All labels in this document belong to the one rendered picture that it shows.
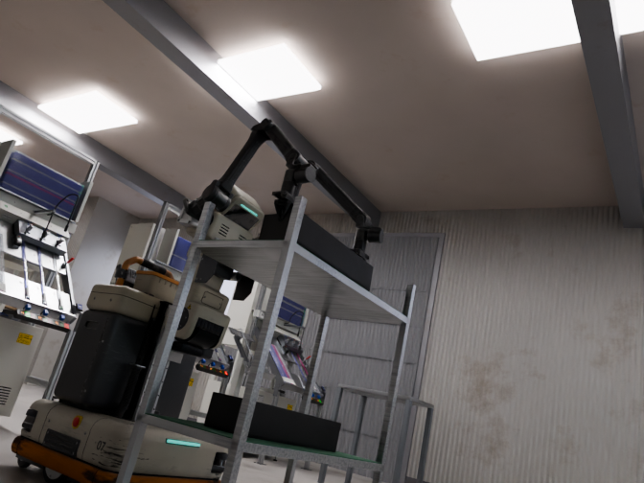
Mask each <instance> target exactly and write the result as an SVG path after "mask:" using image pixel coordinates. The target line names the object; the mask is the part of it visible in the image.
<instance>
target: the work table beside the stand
mask: <svg viewBox="0 0 644 483"><path fill-rule="evenodd" d="M343 389H345V390H348V391H351V392H353V393H356V394H359V395H361V398H360V403H359V409H358V413H357V418H356V427H355V432H354V437H353V442H352V447H351V452H350V454H351V455H353V456H356V454H357V445H358V440H359V434H360V430H361V425H362V420H363V414H364V409H365V404H366V400H367V397H370V398H375V399H381V400H386V401H387V396H388V392H383V391H378V390H373V389H367V388H361V387H356V386H351V385H345V384H340V383H339V384H338V385H337V389H336V394H335V399H334V403H333V412H332V417H331V421H334V422H336V421H337V416H338V411H339V407H340V402H341V397H342V393H343ZM396 403H405V408H404V413H403V418H402V429H401V435H400V441H399V446H398V452H397V458H396V464H395V469H394V475H393V481H392V483H400V478H401V472H402V466H403V455H404V449H405V443H406V437H407V431H408V426H409V420H410V414H411V408H412V405H416V406H421V407H426V408H427V413H426V419H425V431H424V437H423V443H422V449H421V455H420V462H419V468H418V474H417V480H416V483H423V480H424V473H425V466H426V455H427V449H428V442H429V436H430V430H431V423H432V417H433V410H434V405H433V404H430V403H427V402H423V401H421V400H418V399H416V398H413V397H410V396H406V395H400V394H398V395H397V400H396ZM327 467H328V464H323V463H321V467H320V472H319V476H318V481H317V483H324V481H325V476H326V471H327ZM353 469H354V468H351V467H347V471H346V477H345V482H344V483H351V479H352V474H353Z"/></svg>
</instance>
